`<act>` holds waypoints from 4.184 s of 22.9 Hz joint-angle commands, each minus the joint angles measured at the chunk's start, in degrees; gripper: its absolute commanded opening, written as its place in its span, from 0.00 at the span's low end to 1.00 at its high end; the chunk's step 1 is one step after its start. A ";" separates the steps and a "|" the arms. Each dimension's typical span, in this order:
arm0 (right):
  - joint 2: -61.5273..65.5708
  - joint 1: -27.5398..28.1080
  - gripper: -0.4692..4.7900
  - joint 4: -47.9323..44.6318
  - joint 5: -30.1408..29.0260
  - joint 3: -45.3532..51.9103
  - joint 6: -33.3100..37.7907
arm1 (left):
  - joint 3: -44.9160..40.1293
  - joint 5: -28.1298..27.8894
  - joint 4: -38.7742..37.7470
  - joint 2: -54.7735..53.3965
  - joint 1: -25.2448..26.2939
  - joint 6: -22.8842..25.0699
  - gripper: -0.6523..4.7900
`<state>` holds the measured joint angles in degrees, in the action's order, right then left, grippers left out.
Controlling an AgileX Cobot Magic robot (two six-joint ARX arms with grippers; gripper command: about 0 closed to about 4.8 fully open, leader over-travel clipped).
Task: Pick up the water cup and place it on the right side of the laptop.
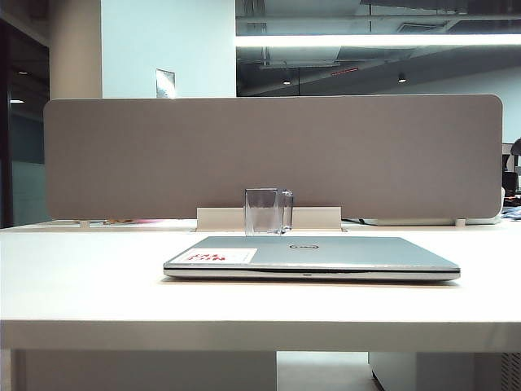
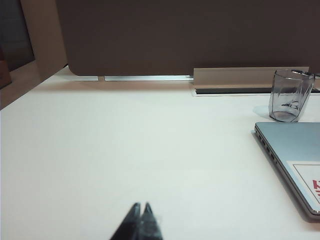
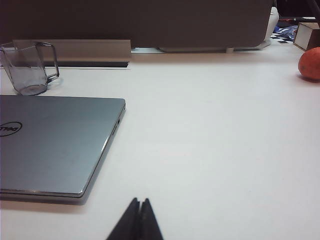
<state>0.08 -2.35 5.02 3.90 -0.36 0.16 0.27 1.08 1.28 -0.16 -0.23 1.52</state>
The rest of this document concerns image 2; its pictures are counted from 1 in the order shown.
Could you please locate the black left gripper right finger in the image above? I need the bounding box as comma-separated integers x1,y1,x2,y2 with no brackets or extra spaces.
139,201,164,240

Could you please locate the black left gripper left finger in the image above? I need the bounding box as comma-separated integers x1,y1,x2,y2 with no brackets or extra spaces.
109,201,143,240

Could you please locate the clear faceted water cup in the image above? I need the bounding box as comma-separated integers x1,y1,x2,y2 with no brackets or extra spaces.
268,69,315,123

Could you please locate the silver closed laptop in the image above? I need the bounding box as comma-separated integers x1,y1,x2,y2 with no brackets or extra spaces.
254,121,320,223

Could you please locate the white sticker with red print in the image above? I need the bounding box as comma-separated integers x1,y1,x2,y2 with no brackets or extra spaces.
286,159,320,208

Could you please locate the beige fabric desk divider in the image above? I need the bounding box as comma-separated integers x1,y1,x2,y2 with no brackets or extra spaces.
55,0,320,77

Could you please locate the aluminium divider mounting rail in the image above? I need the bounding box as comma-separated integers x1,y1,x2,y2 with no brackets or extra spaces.
74,75,99,82
104,74,195,82

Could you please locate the white cable tray flap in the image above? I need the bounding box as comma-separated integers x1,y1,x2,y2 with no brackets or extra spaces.
193,66,311,88

